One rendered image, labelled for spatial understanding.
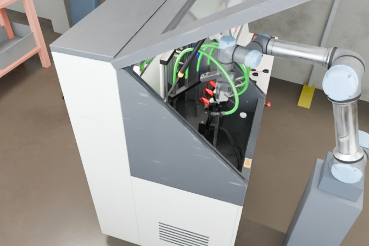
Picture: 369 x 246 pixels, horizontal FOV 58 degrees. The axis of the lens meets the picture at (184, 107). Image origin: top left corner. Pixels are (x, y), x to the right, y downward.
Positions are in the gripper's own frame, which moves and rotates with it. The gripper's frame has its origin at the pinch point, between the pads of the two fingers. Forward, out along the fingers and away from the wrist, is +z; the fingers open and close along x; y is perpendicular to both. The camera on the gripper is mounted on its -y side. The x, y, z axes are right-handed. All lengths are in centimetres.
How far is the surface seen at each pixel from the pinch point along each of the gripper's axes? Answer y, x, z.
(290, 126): 51, 121, 112
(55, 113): -171, 65, 109
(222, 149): 5.8, -5.8, 28.1
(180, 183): -8.1, -35.1, 26.1
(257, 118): 20.7, 11.4, 16.4
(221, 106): 0.2, 11.5, 13.0
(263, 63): 17, 64, 13
